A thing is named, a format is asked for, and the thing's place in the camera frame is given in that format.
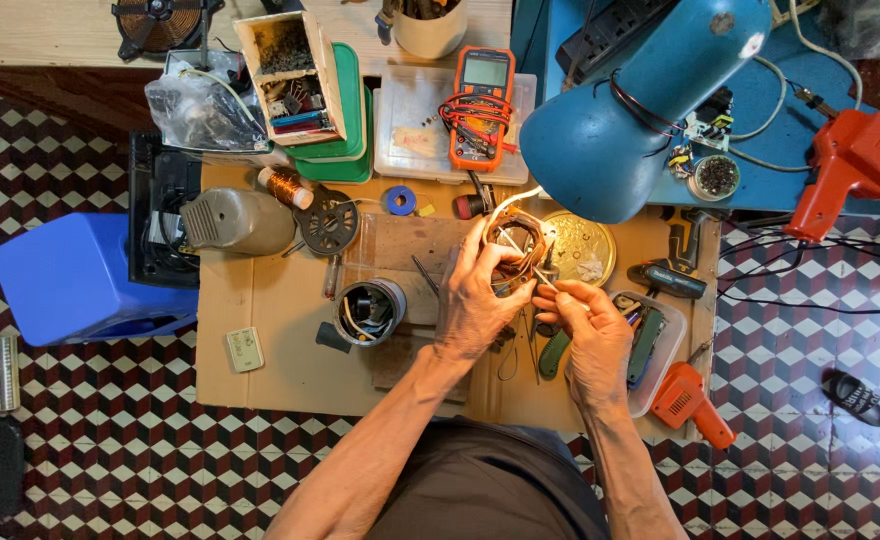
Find black framed copper coil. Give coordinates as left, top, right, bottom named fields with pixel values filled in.
left=110, top=0, right=226, bottom=62

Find cardboard box of parts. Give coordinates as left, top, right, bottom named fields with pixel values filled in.
left=233, top=10, right=348, bottom=148

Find blue tape roll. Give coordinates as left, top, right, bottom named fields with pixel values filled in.
left=384, top=185, right=419, bottom=218

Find white remote control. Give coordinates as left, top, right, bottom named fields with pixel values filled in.
left=225, top=326, right=266, bottom=374

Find round tin of screws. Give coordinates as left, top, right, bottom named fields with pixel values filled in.
left=685, top=154, right=742, bottom=203

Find small circuit board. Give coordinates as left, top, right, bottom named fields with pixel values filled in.
left=682, top=87, right=736, bottom=152

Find white cable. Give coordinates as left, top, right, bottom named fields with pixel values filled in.
left=726, top=0, right=866, bottom=174

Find black power strip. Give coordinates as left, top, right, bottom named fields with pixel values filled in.
left=555, top=0, right=683, bottom=86

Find black round motor cover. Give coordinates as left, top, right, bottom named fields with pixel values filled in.
left=293, top=187, right=362, bottom=257

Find copper wire spool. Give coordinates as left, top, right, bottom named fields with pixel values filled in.
left=257, top=165, right=316, bottom=212

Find green handled tool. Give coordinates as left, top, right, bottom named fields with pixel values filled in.
left=536, top=327, right=573, bottom=381

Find clear plastic parts box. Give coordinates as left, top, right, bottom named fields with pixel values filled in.
left=373, top=65, right=538, bottom=187

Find black crate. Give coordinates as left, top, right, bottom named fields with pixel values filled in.
left=127, top=131, right=203, bottom=290

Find white insulating sleeve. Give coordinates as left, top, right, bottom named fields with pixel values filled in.
left=533, top=265, right=593, bottom=313

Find gold round tin lid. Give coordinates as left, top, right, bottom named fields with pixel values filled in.
left=540, top=209, right=618, bottom=289

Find orange digital multimeter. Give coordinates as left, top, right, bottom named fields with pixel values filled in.
left=446, top=45, right=518, bottom=174

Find green plastic containers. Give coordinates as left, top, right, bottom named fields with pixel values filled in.
left=282, top=42, right=374, bottom=186

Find thin black awl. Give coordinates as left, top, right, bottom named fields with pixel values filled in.
left=410, top=254, right=442, bottom=298

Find blue desk lamp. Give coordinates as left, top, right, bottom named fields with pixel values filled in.
left=518, top=0, right=773, bottom=225

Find teal black cordless drill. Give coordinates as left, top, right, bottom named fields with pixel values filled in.
left=626, top=207, right=720, bottom=300

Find worn wooden board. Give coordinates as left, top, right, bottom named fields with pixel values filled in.
left=363, top=213, right=488, bottom=393

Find metal can with parts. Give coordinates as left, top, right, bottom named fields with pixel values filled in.
left=332, top=278, right=409, bottom=348

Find person's left hand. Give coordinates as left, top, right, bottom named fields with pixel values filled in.
left=434, top=216, right=539, bottom=363

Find clear plastic tool container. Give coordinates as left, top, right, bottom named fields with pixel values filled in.
left=566, top=290, right=689, bottom=419

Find person's dark shorts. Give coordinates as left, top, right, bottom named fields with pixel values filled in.
left=363, top=415, right=612, bottom=540

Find grey motor housing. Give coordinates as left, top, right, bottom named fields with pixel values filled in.
left=179, top=186, right=297, bottom=257

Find beige cup with tools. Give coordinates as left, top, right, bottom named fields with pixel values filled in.
left=392, top=0, right=470, bottom=60

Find orange glue gun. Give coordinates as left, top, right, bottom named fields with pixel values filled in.
left=649, top=361, right=738, bottom=450

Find copper wound motor stator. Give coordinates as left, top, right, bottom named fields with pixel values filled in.
left=483, top=207, right=555, bottom=295

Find person's right hand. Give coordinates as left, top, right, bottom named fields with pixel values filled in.
left=531, top=279, right=636, bottom=411

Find clear plastic bag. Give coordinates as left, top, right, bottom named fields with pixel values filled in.
left=144, top=60, right=270, bottom=153

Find red soldering gun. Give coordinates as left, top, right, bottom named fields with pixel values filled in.
left=782, top=109, right=880, bottom=243

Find grey plastic bag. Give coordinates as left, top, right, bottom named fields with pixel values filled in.
left=821, top=0, right=880, bottom=63

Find blue plastic stool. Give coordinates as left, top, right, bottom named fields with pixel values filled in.
left=0, top=212, right=200, bottom=347

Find brown cardboard sheet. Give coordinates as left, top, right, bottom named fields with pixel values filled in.
left=194, top=162, right=723, bottom=441

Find black floor cables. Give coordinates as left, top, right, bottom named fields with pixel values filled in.
left=716, top=222, right=880, bottom=317

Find black sandal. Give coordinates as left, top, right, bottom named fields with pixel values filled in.
left=820, top=369, right=880, bottom=429

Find blue table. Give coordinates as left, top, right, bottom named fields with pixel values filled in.
left=510, top=0, right=880, bottom=221

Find red and black tool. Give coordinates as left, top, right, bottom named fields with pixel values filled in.
left=452, top=190, right=496, bottom=221

